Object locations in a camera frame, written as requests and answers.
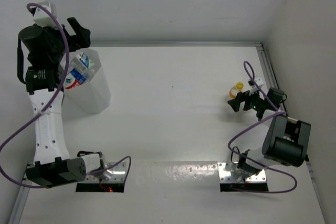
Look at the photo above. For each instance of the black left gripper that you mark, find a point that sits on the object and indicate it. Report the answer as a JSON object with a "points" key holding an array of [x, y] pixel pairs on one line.
{"points": [[79, 40]]}

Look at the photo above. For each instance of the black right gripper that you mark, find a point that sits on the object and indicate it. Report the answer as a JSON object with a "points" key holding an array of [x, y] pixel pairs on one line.
{"points": [[235, 103]]}

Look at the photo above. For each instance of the yellow cap small bottle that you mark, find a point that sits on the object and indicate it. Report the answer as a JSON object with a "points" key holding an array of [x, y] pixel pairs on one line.
{"points": [[237, 88]]}

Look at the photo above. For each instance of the clear bottle white label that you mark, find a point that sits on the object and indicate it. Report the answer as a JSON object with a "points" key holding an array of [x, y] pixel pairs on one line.
{"points": [[85, 65]]}

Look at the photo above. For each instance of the blue label Pocari bottle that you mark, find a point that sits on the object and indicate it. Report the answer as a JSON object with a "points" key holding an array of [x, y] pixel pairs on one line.
{"points": [[77, 75]]}

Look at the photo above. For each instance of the red label clear bottle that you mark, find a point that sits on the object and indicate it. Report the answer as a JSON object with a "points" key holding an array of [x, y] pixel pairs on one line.
{"points": [[70, 82]]}

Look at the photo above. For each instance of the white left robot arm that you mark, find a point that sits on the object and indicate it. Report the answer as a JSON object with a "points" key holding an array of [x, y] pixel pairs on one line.
{"points": [[39, 53]]}

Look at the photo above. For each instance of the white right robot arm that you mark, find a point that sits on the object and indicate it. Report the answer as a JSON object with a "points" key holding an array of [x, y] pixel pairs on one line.
{"points": [[286, 141]]}

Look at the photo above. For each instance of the translucent white plastic bin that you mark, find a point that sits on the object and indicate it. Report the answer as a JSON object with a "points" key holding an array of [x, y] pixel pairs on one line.
{"points": [[92, 97]]}

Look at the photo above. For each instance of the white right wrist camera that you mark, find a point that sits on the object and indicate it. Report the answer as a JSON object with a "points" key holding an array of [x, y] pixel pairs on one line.
{"points": [[255, 85]]}

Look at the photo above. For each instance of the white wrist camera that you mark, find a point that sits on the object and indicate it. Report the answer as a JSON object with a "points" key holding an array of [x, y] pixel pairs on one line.
{"points": [[41, 18], [255, 85]]}

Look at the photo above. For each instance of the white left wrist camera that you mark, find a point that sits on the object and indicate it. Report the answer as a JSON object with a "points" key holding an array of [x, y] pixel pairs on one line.
{"points": [[41, 18]]}

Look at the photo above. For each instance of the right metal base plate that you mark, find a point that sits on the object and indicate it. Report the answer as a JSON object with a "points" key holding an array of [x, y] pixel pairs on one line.
{"points": [[229, 174]]}

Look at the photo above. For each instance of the metal base plate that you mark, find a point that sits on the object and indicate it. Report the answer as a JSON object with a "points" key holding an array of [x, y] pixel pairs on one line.
{"points": [[113, 175], [229, 174]]}

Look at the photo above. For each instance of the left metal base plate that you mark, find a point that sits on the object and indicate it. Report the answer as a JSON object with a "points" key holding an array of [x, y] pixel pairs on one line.
{"points": [[113, 175]]}

